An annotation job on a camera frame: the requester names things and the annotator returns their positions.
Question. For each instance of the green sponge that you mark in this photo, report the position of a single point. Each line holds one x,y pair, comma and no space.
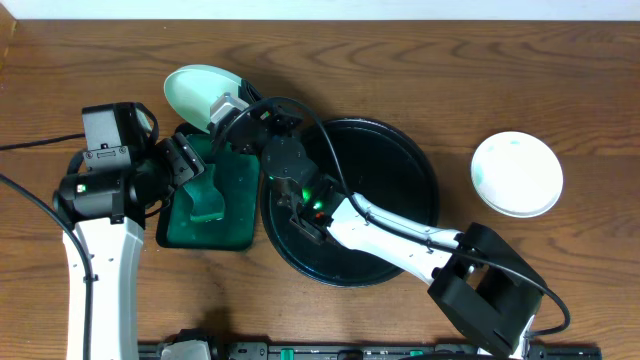
208,202

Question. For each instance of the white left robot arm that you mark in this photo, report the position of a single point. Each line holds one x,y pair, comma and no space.
103,202

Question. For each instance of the rectangular black sponge tray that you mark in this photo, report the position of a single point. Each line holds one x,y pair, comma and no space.
237,178

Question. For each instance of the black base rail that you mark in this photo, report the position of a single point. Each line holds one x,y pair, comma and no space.
196,344

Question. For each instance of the round black tray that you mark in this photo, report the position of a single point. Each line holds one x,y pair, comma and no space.
387,168

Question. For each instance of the white plate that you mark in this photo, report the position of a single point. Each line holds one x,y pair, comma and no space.
517,174

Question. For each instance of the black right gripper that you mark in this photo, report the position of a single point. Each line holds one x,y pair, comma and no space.
277,113

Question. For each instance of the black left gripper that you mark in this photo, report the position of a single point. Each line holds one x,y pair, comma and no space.
185,158

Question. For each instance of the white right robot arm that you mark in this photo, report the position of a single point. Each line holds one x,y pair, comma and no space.
485,289

